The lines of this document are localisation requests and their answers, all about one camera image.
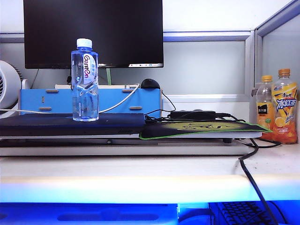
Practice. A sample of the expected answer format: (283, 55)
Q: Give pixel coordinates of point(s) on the clear mineral water bottle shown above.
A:
(84, 93)

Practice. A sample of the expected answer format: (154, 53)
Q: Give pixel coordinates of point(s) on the dark closed laptop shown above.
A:
(47, 124)

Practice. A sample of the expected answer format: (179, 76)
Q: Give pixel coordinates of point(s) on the small orange juice bottle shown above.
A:
(264, 105)

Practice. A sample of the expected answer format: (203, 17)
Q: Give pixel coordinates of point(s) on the yellow-label iced tea bottle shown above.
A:
(284, 110)

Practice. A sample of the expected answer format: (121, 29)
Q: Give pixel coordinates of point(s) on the black green-edged mouse pad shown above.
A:
(168, 130)

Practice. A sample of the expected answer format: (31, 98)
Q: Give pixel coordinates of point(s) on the black computer mouse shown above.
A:
(150, 83)

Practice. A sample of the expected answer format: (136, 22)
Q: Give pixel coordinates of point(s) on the black power adapter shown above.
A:
(192, 114)

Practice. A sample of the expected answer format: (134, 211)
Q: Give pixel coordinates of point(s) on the white tray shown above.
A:
(117, 86)

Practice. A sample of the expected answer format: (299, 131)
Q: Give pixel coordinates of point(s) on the silver adjustable desk riser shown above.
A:
(117, 150)

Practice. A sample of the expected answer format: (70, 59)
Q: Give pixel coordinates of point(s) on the grey cubicle partition panel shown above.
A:
(279, 47)
(201, 61)

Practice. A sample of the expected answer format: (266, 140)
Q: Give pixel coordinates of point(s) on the black computer monitor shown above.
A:
(117, 32)

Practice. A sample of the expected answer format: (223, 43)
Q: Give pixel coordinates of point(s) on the blue wooden monitor riser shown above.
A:
(47, 100)

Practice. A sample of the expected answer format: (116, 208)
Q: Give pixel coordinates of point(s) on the black keyboard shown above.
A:
(239, 212)

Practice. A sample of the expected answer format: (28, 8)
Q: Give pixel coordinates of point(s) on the white desk fan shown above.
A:
(8, 89)

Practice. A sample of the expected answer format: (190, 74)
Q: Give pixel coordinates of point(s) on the green monitor stand post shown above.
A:
(109, 76)

